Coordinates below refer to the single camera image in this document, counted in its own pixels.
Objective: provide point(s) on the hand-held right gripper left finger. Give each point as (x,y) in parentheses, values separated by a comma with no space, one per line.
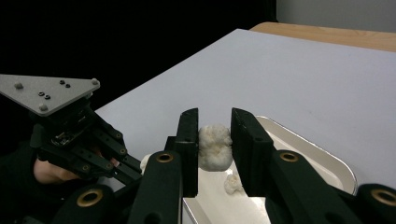
(186,155)

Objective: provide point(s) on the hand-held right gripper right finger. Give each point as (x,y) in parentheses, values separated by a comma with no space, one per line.
(252,155)

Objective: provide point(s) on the white mushroom piece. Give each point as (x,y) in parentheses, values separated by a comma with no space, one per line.
(145,163)

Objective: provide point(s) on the white cloth ball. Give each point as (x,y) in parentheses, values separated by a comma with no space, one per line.
(214,147)

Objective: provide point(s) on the white square metal tray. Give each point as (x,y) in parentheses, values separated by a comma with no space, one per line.
(311,158)

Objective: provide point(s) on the small white cloth piece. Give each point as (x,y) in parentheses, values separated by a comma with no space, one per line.
(233,184)

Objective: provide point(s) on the white table board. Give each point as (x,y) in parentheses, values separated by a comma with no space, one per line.
(280,87)

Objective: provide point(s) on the wooden table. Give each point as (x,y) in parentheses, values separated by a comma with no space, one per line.
(342,35)

